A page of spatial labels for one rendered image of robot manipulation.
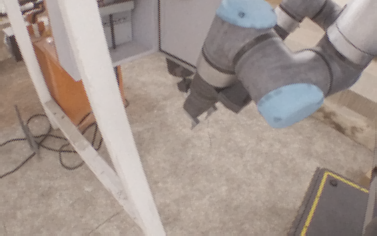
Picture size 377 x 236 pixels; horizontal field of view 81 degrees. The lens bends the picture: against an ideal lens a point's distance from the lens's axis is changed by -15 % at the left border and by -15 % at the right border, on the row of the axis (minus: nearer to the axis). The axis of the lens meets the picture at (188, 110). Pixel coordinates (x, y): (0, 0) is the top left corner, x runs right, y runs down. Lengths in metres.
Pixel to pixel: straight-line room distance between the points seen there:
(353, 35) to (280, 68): 0.13
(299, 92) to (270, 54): 0.07
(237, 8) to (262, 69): 0.10
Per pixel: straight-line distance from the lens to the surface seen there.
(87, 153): 1.32
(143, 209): 0.89
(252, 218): 1.37
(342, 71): 0.44
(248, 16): 0.38
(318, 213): 1.10
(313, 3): 0.82
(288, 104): 0.34
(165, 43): 1.18
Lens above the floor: 1.16
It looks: 38 degrees down
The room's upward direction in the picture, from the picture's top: 3 degrees clockwise
